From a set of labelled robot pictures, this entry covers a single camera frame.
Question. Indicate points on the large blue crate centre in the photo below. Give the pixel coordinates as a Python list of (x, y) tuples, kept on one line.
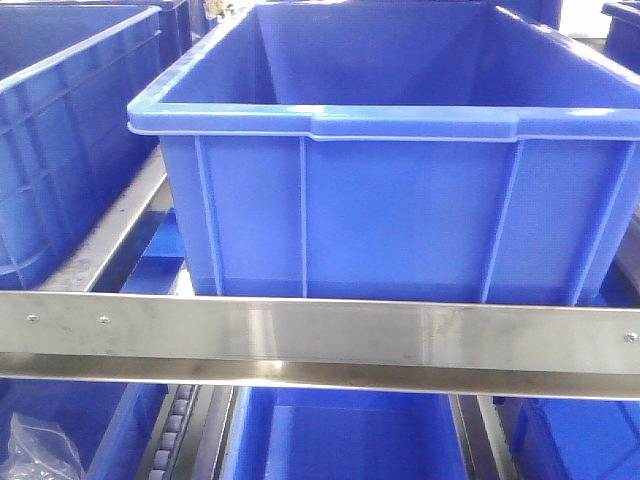
[(421, 150)]

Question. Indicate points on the blue crate lower centre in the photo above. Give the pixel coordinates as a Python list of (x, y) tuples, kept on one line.
[(294, 433)]

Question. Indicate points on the roller track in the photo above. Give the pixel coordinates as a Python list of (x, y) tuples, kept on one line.
[(173, 432)]

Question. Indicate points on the blue crate lower left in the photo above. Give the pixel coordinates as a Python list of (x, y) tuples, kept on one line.
[(110, 424)]

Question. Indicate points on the blue crate lower right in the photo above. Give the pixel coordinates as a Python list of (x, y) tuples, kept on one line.
[(574, 439)]

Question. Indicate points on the clear plastic bag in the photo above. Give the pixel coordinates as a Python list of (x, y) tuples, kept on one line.
[(39, 449)]

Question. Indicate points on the blue crate far right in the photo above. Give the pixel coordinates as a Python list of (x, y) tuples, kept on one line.
[(622, 42)]

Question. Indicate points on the steel shelf front rail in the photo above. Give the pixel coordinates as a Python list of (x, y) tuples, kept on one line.
[(501, 350)]

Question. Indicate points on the steel divider rail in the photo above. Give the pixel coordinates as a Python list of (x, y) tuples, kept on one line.
[(108, 254)]

